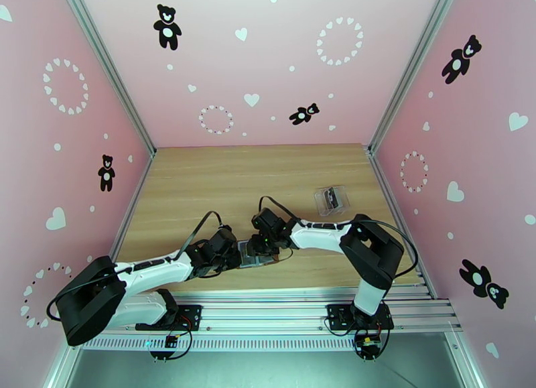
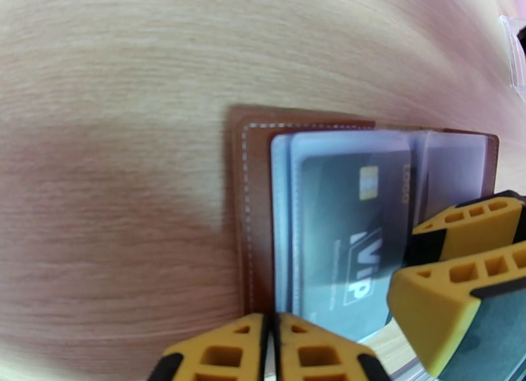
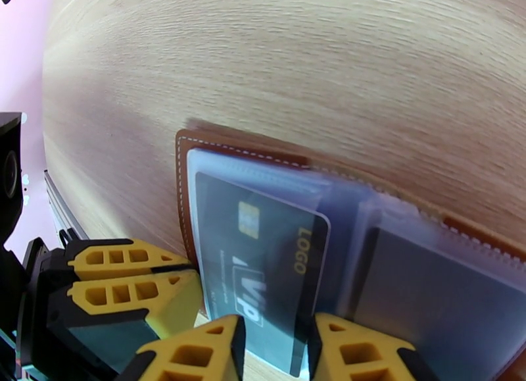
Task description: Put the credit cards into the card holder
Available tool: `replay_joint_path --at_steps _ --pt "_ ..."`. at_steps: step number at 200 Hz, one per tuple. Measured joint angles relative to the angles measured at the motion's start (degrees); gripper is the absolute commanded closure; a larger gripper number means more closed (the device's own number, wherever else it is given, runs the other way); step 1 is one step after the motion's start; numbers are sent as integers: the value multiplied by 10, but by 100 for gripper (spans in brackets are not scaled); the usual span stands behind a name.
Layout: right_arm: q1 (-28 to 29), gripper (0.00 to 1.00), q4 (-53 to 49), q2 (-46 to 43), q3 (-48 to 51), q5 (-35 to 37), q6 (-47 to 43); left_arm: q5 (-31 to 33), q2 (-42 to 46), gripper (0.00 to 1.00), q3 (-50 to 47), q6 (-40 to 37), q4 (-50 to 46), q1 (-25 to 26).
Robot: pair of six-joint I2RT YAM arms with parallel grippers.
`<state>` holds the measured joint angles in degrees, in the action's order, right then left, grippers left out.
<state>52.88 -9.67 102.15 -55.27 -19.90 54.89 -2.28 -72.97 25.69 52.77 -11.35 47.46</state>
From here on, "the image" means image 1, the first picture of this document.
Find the aluminium rail base frame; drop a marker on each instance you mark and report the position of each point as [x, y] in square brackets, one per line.
[268, 311]

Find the clear plastic card box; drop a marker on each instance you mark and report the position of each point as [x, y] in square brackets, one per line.
[320, 202]

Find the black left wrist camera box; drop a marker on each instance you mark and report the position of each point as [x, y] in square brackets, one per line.
[222, 237]

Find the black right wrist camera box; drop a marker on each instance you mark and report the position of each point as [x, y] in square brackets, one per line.
[257, 223]

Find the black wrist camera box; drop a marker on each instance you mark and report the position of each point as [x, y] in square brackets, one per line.
[222, 237]
[257, 223]

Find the aluminium table side rail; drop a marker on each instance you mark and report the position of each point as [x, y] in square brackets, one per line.
[133, 198]
[391, 198]

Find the black bear wall sticker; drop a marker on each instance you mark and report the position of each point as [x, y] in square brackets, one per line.
[458, 66]
[167, 31]
[106, 181]
[302, 115]
[498, 294]

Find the perforated metal strip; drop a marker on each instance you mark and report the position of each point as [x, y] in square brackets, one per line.
[251, 344]

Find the brown leather card holder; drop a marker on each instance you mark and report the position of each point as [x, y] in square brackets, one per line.
[273, 262]

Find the aluminium frame post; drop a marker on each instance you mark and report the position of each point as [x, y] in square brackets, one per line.
[111, 70]
[412, 64]

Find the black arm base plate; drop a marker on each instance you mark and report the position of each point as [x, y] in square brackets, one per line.
[337, 315]
[192, 315]

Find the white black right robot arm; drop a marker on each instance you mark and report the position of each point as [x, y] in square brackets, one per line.
[322, 236]

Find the small circuit board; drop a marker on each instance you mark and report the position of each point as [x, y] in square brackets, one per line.
[368, 345]
[171, 340]

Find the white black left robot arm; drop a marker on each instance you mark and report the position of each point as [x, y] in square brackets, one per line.
[155, 273]

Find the grey metal shelf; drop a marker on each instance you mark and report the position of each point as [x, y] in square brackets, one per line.
[268, 370]

